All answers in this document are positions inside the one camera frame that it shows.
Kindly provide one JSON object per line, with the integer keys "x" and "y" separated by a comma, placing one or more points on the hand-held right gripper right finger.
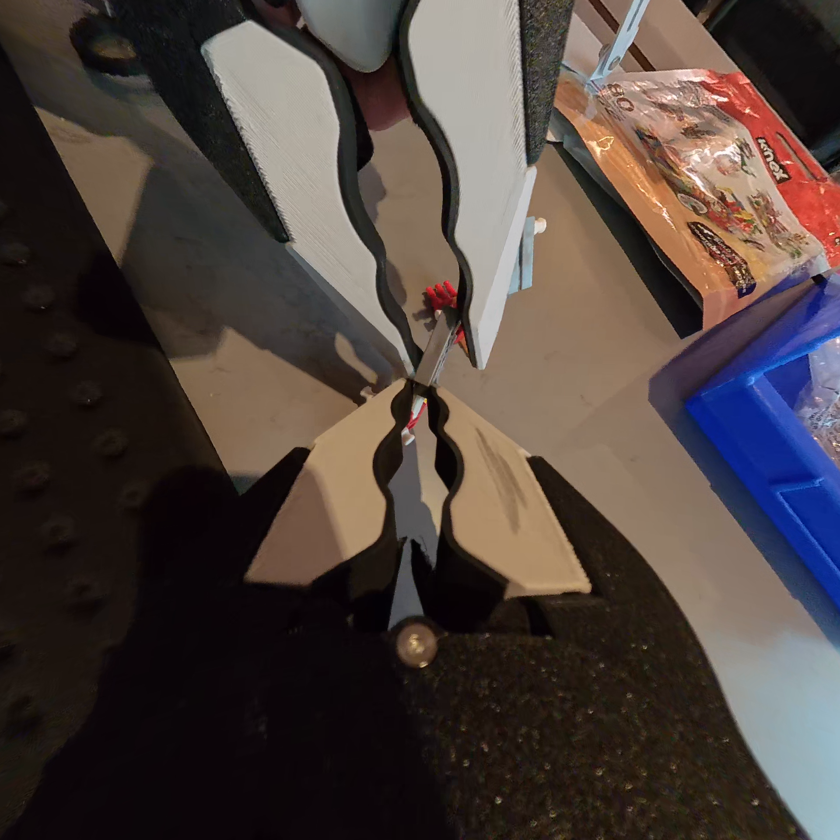
{"x": 518, "y": 525}

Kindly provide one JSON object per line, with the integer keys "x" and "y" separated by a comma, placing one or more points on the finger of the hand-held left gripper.
{"x": 295, "y": 164}
{"x": 479, "y": 131}

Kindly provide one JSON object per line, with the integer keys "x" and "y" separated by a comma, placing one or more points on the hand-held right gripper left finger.
{"x": 328, "y": 512}

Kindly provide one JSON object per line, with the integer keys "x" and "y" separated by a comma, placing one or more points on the small red yellow toy assembly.
{"x": 441, "y": 294}

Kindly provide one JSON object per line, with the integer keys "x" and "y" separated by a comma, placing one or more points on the grey snowflake connector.
{"x": 436, "y": 351}

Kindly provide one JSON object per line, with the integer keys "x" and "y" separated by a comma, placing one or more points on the black rubber toy tyre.
{"x": 105, "y": 43}

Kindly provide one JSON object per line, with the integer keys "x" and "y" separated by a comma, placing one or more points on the orange toy parts bag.
{"x": 689, "y": 184}

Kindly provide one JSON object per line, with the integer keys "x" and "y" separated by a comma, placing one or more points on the blue plastic bin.
{"x": 754, "y": 446}

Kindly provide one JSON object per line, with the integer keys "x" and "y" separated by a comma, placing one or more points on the black dimpled plastic panel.
{"x": 79, "y": 394}

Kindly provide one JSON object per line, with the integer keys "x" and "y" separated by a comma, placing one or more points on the clear plastic bag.
{"x": 820, "y": 394}

